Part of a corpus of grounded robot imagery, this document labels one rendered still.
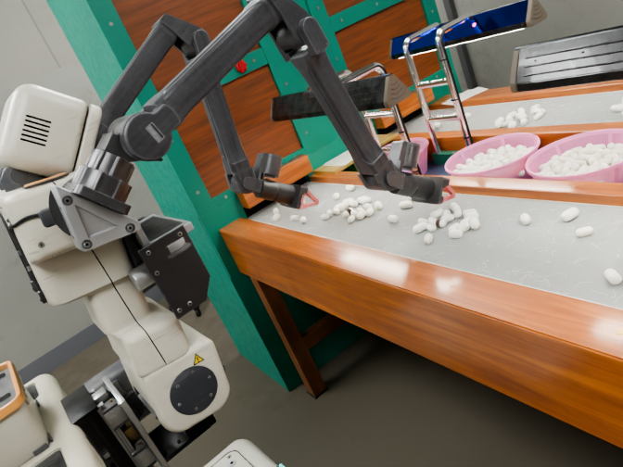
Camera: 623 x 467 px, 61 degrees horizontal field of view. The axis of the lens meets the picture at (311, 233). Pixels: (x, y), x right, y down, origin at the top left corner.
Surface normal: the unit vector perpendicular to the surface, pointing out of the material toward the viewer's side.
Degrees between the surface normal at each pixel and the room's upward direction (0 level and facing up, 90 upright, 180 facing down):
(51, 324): 90
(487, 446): 0
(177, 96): 87
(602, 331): 0
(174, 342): 90
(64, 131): 90
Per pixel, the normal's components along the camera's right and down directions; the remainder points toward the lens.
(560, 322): -0.38, -0.86
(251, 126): 0.51, 0.12
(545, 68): -0.85, -0.03
